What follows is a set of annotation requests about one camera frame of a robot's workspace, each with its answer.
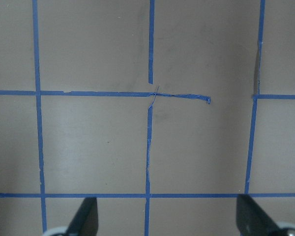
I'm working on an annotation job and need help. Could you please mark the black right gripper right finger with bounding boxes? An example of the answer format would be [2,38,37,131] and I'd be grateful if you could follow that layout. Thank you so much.
[236,194,295,236]

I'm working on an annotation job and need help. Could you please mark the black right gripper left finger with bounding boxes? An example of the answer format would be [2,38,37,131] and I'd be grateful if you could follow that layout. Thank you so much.
[43,197,99,236]

